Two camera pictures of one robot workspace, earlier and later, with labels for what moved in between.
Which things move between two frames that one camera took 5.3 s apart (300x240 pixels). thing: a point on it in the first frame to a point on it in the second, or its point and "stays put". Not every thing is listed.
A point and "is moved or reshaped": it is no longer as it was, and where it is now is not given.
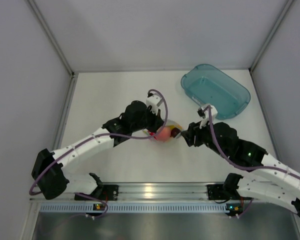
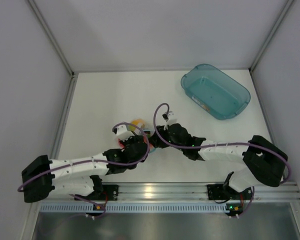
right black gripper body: x=202 y=136 to x=165 y=133
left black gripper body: x=151 y=120 to x=127 y=143
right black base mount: x=217 y=192 stays put
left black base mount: x=110 y=192 stays put
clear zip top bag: x=169 y=130 is moved or reshaped
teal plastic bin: x=207 y=86 stays put
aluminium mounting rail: x=139 y=191 stays put
